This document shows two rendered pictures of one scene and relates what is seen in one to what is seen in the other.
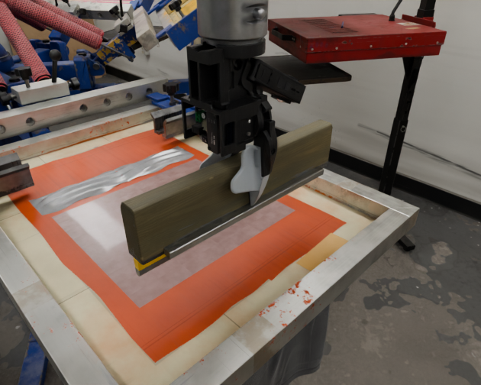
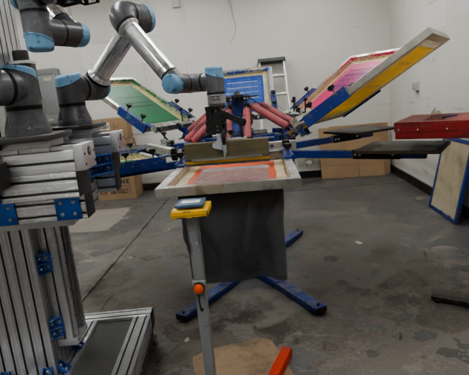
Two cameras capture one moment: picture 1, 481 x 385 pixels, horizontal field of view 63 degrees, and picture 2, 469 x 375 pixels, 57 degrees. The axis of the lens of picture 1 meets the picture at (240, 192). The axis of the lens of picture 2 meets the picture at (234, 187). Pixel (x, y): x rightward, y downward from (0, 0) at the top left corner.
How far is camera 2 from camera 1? 1.56 m
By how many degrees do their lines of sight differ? 49
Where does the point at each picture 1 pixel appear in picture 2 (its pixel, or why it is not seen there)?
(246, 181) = (217, 145)
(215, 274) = not seen: hidden behind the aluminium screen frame
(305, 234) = not seen: hidden behind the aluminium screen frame
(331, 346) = (379, 356)
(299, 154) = (249, 145)
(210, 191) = (208, 146)
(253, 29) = (214, 101)
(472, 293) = not seen: outside the picture
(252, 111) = (217, 123)
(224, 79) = (210, 114)
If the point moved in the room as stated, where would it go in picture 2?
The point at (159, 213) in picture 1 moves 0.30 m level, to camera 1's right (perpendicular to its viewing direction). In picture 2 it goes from (190, 147) to (240, 149)
